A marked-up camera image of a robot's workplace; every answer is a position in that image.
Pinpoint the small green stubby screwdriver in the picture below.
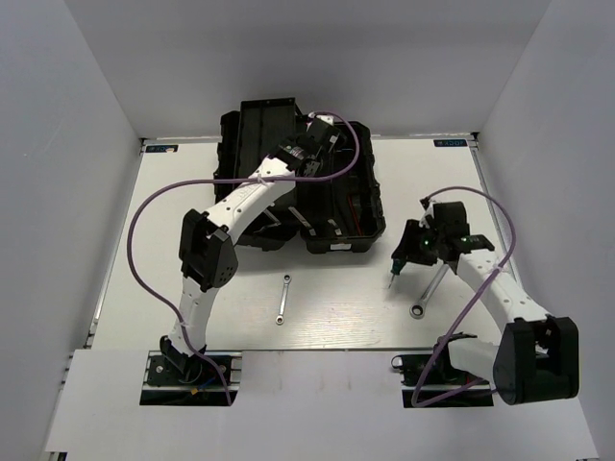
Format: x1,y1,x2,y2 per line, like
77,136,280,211
388,258,406,288

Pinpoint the large silver ratchet wrench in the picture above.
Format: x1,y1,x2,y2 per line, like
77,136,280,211
409,264,449,320

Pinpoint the black plastic toolbox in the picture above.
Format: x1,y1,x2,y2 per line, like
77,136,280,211
214,98,386,254

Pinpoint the small silver ratchet wrench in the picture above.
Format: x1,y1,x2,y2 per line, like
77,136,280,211
275,274,292,326

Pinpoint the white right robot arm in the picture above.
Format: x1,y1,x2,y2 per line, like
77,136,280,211
391,198,579,407

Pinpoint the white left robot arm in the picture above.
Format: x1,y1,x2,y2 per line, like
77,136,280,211
168,112,340,383

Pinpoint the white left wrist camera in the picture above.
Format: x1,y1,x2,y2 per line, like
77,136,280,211
307,111,342,127

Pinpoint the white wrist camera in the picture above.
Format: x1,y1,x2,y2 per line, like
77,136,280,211
419,197,433,229
307,111,342,127

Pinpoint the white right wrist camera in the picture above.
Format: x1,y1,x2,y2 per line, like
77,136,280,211
419,197,433,229

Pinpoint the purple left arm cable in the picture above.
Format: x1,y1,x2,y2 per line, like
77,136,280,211
128,110,364,407

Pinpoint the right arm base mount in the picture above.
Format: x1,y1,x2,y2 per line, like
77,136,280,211
390,352,494,409

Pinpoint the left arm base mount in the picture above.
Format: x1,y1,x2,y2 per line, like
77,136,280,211
139,352,242,407

